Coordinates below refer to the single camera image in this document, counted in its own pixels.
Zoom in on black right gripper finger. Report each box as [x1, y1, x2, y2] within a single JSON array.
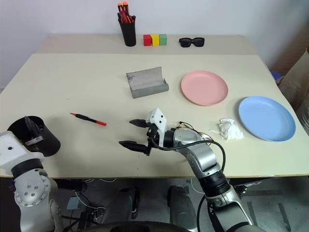
[[128, 118, 149, 128], [118, 140, 148, 153]]

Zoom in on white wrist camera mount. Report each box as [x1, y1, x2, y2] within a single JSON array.
[[0, 131, 45, 175], [145, 108, 168, 148]]

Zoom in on white crumpled tissue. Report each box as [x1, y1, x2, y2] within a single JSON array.
[[208, 117, 245, 141]]

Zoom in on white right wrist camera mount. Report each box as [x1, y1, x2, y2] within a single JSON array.
[[145, 108, 168, 148]]

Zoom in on brown cardboard box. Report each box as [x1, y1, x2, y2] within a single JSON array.
[[277, 47, 309, 110]]

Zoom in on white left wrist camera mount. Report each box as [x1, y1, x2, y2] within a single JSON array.
[[0, 131, 45, 175]]

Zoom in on pink plate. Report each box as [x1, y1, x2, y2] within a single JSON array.
[[180, 70, 229, 107]]

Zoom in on blue bottle cap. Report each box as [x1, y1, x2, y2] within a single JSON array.
[[270, 71, 283, 86]]

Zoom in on black sunglasses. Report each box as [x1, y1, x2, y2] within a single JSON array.
[[178, 37, 206, 49]]

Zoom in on small blue-grey box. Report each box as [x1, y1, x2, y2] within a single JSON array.
[[67, 196, 83, 211]]

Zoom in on grey open glasses case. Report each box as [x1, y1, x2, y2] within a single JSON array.
[[126, 66, 169, 100]]

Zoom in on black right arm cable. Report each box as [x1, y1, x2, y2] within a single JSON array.
[[151, 139, 228, 232]]

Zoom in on black cup holding markers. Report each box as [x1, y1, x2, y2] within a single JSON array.
[[117, 14, 137, 47]]

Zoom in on red and black marker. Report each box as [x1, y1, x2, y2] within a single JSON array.
[[69, 112, 108, 127]]

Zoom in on dark rounded shape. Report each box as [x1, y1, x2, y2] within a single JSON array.
[[167, 185, 198, 226], [105, 187, 141, 221]]

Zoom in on blue plate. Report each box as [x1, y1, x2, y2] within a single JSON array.
[[238, 95, 297, 143]]

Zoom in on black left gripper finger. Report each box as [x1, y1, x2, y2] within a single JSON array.
[[24, 116, 44, 145]]

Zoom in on black floor device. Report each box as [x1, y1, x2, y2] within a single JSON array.
[[77, 209, 106, 229]]

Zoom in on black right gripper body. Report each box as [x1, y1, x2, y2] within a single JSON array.
[[144, 124, 160, 157]]

